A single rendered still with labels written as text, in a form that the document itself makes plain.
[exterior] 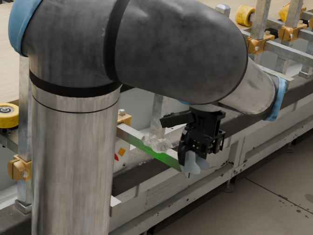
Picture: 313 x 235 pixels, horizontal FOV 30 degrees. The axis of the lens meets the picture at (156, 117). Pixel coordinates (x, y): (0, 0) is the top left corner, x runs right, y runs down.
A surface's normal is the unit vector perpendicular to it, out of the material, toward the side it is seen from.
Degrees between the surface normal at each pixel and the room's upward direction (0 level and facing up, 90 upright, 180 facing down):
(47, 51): 93
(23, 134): 90
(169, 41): 71
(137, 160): 0
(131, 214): 90
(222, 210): 0
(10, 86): 0
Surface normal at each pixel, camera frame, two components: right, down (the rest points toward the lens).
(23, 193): -0.65, 0.27
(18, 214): 0.12, -0.88
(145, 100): 0.75, 0.38
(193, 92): 0.22, 0.84
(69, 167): -0.02, 0.48
